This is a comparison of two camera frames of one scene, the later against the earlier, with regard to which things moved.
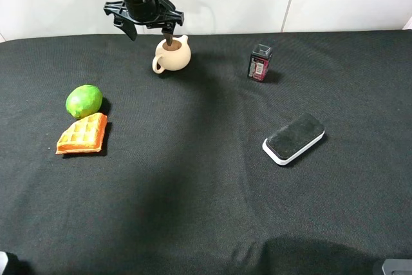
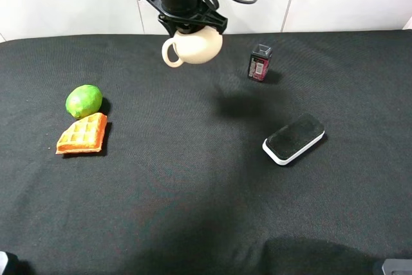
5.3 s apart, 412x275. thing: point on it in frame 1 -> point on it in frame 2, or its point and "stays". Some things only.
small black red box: x=259 y=62 stays
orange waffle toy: x=85 y=135 stays
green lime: x=84 y=100 stays
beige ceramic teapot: x=176 y=60 -> x=196 y=47
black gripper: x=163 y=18 -> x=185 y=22
